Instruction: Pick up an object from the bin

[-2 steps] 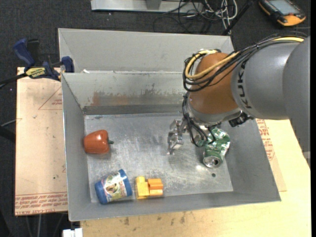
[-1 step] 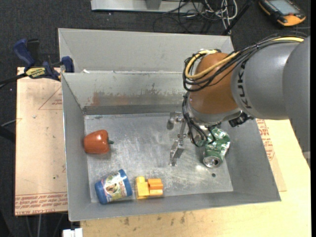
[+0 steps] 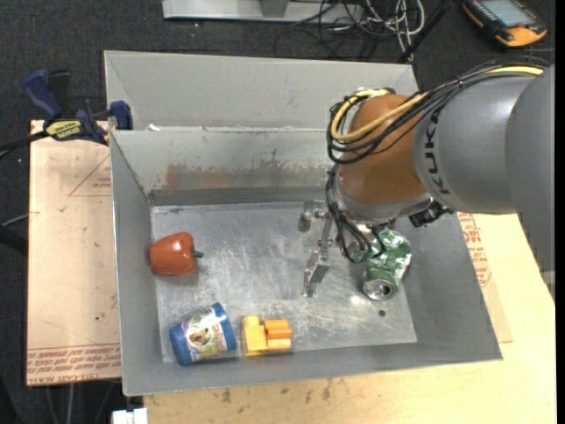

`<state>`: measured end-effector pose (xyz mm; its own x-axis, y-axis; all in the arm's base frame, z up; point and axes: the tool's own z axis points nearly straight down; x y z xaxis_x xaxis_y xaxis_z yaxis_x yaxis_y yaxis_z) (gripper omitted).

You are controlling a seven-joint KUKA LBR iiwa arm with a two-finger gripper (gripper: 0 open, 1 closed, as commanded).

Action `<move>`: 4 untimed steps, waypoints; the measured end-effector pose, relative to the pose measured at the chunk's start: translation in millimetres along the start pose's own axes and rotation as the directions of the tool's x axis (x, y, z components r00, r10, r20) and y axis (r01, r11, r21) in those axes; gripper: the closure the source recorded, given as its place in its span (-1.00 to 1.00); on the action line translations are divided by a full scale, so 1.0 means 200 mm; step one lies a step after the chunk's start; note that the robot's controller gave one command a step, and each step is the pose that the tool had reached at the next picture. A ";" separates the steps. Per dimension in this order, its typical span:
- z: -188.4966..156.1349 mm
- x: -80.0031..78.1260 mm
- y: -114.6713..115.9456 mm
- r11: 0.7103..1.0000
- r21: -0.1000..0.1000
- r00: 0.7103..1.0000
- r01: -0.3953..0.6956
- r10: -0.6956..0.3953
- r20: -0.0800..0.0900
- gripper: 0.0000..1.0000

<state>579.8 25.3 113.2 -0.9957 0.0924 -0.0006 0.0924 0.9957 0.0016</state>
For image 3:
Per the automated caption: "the black cylinder on white bracket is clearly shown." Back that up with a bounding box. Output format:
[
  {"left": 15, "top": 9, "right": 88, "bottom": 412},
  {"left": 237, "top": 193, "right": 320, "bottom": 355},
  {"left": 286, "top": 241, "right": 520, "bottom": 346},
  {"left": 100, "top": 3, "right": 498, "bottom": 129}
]
[{"left": 407, "top": 198, "right": 455, "bottom": 229}]

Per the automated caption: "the blue printed plastic cup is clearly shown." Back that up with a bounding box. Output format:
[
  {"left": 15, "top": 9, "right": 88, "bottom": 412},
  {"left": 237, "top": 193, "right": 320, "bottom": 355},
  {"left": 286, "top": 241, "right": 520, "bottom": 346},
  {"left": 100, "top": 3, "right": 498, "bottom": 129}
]
[{"left": 168, "top": 301, "right": 238, "bottom": 367}]

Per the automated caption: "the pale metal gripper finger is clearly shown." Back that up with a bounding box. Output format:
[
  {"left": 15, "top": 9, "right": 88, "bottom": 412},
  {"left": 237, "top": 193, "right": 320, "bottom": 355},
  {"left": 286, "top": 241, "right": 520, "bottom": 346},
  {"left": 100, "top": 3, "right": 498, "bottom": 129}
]
[
  {"left": 309, "top": 258, "right": 331, "bottom": 299},
  {"left": 302, "top": 253, "right": 320, "bottom": 299}
]

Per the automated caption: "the crushed green drink can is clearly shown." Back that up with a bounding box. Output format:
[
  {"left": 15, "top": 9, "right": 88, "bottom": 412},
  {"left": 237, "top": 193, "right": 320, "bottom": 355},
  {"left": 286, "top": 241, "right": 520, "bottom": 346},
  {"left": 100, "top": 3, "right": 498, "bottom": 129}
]
[{"left": 360, "top": 228, "right": 413, "bottom": 302}]

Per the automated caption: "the grey metal bin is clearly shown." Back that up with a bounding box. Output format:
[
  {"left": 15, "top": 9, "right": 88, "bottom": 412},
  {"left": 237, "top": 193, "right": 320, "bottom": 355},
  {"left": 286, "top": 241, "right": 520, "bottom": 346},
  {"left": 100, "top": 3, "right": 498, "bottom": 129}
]
[{"left": 103, "top": 49, "right": 504, "bottom": 398}]

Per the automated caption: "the yellow and orange toy block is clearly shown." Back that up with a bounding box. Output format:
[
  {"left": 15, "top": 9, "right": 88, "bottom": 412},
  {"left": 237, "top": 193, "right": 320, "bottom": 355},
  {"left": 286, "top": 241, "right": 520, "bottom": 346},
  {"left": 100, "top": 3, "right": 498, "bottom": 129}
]
[{"left": 240, "top": 314, "right": 294, "bottom": 358}]

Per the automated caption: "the red toy bell pepper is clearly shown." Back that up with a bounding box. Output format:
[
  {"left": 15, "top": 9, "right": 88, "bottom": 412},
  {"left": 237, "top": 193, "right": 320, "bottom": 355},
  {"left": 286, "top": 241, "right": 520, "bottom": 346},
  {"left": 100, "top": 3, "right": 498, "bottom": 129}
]
[{"left": 147, "top": 231, "right": 206, "bottom": 276}]

